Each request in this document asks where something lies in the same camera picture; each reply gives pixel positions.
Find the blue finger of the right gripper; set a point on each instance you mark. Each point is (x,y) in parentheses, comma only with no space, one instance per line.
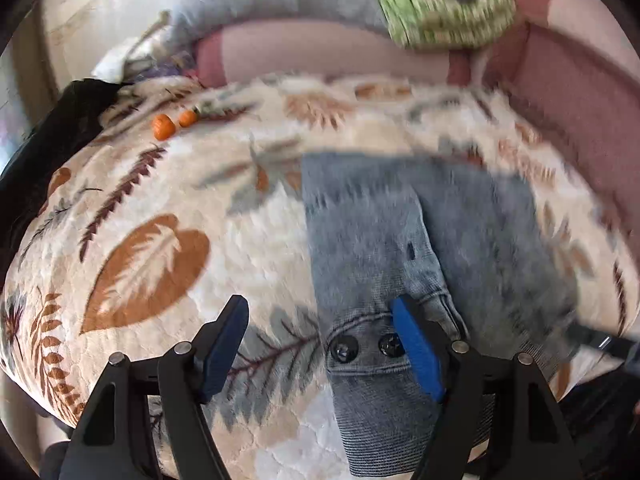
(616,346)

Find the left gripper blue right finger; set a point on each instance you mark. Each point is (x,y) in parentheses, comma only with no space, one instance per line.
(528,438)

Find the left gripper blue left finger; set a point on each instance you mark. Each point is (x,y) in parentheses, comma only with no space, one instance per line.
(113,438)

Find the blue denim jeans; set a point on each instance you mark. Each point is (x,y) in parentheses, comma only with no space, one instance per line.
(462,242)

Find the leaf pattern cream blanket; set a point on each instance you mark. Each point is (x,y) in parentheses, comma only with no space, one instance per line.
(140,242)

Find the black garment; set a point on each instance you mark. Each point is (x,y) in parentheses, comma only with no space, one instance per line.
(68,128)

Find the orange tangerine front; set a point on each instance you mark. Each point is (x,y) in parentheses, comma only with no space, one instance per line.
(163,127)

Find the orange tangerine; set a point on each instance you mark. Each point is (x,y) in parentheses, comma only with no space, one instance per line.
(163,127)
(188,118)

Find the orange tangerine rear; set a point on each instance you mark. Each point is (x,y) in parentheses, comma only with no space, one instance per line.
(188,118)

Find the white cloth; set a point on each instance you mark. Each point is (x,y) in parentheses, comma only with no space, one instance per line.
(133,56)

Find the green white folded blanket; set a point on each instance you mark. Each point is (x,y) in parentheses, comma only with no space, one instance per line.
(447,24)

